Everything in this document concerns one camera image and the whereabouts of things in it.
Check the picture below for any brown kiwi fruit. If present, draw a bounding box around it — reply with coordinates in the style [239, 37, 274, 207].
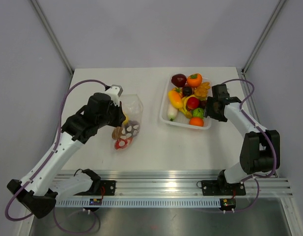
[111, 127, 124, 140]

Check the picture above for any yellow lemon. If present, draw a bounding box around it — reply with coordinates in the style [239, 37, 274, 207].
[122, 114, 129, 125]

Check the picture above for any white plastic food tray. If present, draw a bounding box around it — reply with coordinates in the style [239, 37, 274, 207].
[159, 73, 212, 130]

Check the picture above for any clear zip top bag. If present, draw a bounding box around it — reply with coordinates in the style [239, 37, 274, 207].
[111, 94, 143, 151]

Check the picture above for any purple grape bunch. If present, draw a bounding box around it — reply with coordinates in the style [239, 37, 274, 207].
[127, 120, 140, 137]

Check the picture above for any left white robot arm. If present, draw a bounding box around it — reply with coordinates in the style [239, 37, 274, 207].
[5, 91, 125, 221]

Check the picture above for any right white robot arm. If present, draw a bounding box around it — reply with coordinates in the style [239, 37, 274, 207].
[200, 83, 280, 196]

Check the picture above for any dark red fig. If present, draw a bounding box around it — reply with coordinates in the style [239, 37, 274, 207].
[199, 100, 207, 109]

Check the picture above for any orange tangerine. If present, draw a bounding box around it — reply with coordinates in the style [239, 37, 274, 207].
[189, 117, 204, 127]

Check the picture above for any yellow banana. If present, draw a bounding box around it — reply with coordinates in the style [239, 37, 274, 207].
[179, 96, 193, 119]

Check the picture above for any dark purple plum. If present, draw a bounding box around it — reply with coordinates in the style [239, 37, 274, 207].
[182, 86, 193, 96]

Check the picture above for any orange persimmon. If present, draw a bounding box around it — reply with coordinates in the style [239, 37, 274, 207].
[187, 73, 203, 87]

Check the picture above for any yellow orange bell pepper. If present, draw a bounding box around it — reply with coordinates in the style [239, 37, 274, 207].
[167, 90, 183, 109]

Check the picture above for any dark red apple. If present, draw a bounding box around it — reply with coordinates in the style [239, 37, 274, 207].
[171, 74, 187, 88]

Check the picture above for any left small circuit board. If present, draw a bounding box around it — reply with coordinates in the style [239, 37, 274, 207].
[89, 198, 102, 206]

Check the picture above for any small circuit board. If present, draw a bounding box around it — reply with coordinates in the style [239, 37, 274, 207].
[220, 198, 236, 210]
[89, 198, 102, 206]

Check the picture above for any right small circuit board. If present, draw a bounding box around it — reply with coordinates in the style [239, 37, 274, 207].
[220, 198, 236, 210]

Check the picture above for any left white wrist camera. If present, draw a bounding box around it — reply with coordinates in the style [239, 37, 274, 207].
[105, 85, 123, 106]

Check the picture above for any aluminium mounting rail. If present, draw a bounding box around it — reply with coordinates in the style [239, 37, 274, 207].
[54, 170, 293, 198]

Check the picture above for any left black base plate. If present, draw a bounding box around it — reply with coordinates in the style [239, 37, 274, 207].
[75, 180, 116, 196]

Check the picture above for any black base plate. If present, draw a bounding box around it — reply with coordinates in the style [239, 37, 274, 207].
[75, 180, 116, 196]
[199, 180, 246, 196]

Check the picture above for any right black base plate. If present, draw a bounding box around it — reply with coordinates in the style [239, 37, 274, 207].
[199, 180, 246, 196]

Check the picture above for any white slotted cable duct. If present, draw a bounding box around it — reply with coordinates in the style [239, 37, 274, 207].
[56, 197, 220, 208]

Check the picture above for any right aluminium frame post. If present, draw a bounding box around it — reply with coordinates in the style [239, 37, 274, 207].
[241, 0, 288, 76]

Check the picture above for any aluminium frame post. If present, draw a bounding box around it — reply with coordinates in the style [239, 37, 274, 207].
[28, 0, 74, 77]
[241, 0, 288, 76]

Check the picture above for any left aluminium frame post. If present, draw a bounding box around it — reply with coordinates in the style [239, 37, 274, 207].
[28, 0, 74, 77]

